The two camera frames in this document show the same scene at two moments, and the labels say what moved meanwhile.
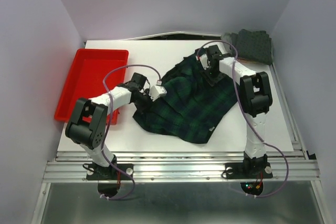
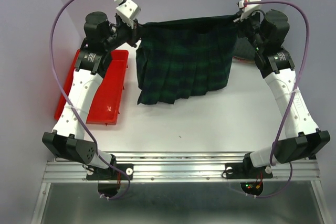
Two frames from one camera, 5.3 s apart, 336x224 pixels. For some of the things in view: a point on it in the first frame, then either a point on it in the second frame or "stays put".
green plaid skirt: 191,109 → 178,59
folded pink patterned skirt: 243,61 stays put
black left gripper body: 144,100 → 119,34
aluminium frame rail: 153,166 stays put
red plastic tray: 94,72 stays put
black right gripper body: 211,76 → 251,27
